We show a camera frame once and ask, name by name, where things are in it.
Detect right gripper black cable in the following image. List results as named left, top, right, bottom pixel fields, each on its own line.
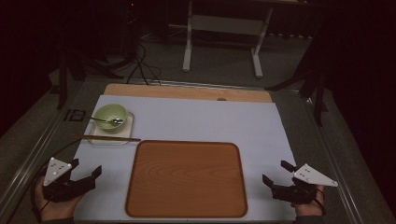
left=312, top=186, right=327, bottom=217

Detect black floor cables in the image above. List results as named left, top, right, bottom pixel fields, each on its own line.
left=125, top=43, right=163, bottom=87

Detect white metal stand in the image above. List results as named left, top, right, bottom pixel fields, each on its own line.
left=181, top=0, right=275, bottom=78

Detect metal floor rail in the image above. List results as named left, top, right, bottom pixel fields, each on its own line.
left=0, top=105, right=69, bottom=220
left=303, top=99, right=365, bottom=224
left=136, top=78, right=300, bottom=93

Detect wooden tray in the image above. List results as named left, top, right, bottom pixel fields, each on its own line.
left=124, top=139, right=249, bottom=218

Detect person's left hand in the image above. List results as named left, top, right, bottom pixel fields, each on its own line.
left=34, top=176, right=83, bottom=222

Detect black floor socket box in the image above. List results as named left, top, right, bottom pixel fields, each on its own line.
left=64, top=108, right=87, bottom=122

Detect green bowl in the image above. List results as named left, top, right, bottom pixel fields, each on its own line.
left=92, top=103, right=129, bottom=134

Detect black tripod stand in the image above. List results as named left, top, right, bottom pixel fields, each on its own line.
left=265, top=31, right=330, bottom=127
left=55, top=49, right=125, bottom=110

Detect person's right hand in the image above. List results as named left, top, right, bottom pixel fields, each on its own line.
left=290, top=185, right=326, bottom=217

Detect white square plate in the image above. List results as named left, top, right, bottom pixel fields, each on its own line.
left=88, top=111, right=135, bottom=147

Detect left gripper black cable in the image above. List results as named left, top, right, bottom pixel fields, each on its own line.
left=30, top=138, right=82, bottom=223

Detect black equipment tower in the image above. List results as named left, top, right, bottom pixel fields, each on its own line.
left=122, top=0, right=141, bottom=60

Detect pale table mat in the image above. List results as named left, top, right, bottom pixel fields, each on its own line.
left=73, top=94, right=297, bottom=222

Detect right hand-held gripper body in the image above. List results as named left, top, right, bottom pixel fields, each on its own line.
left=271, top=163, right=339, bottom=205

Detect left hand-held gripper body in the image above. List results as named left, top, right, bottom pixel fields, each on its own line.
left=41, top=157, right=96, bottom=203

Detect metal spoon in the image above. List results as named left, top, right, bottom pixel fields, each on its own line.
left=90, top=116, right=125, bottom=126

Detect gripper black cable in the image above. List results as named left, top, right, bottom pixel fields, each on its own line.
left=30, top=138, right=82, bottom=223
left=312, top=186, right=327, bottom=217

